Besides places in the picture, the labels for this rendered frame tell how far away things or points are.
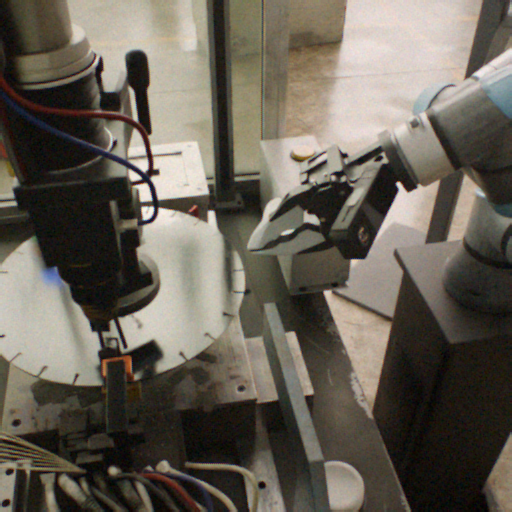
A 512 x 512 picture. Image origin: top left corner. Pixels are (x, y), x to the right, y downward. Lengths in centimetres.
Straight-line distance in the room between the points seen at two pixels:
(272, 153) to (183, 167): 17
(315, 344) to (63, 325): 41
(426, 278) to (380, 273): 110
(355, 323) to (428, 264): 93
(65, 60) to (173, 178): 66
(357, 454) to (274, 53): 70
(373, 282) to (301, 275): 117
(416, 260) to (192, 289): 52
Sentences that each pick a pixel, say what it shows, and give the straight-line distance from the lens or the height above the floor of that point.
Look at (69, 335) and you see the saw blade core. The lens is 74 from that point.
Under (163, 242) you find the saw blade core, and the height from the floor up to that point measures 95.
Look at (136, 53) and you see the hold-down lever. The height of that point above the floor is 128.
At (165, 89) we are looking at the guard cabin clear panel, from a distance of 115.
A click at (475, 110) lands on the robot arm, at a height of 119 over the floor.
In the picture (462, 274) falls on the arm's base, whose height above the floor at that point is 79.
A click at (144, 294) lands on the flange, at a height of 96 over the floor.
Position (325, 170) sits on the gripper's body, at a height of 110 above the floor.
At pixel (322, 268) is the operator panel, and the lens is 102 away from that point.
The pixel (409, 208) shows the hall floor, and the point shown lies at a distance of 259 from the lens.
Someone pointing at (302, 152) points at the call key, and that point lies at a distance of 111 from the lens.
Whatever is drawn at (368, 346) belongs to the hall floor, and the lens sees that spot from 198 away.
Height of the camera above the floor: 147
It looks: 42 degrees down
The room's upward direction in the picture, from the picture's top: straight up
